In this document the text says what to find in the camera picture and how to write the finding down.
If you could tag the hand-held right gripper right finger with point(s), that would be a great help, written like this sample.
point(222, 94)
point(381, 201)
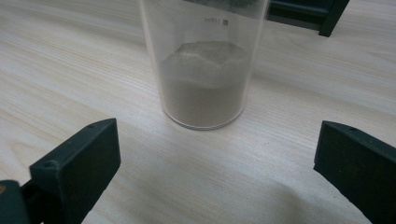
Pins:
point(358, 168)

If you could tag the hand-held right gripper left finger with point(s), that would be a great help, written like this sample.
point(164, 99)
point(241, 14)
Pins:
point(77, 168)

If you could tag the clear glass jar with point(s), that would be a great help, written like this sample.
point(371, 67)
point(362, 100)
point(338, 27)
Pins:
point(202, 62)

